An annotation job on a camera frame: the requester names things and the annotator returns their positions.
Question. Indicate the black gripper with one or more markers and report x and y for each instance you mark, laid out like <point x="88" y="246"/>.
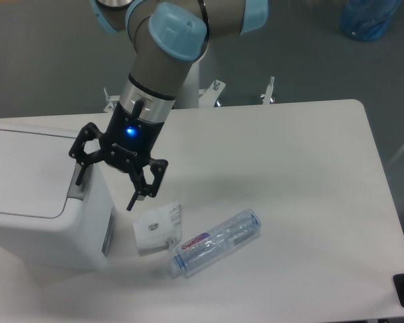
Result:
<point x="131" y="138"/>

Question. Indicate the white push-top trash can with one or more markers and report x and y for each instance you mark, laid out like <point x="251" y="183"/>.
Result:
<point x="45" y="217"/>

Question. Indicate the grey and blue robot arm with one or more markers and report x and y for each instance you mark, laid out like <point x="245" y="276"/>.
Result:
<point x="168" y="38"/>

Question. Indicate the white face mask package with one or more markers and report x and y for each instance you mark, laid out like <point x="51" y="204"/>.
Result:
<point x="158" y="229"/>

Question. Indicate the crushed clear plastic bottle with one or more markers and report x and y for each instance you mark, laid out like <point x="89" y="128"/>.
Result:
<point x="214" y="244"/>

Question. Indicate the blue plastic bag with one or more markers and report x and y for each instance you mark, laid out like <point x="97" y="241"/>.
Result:
<point x="367" y="20"/>

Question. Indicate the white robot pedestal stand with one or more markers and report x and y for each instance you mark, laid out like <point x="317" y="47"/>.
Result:
<point x="206" y="98"/>

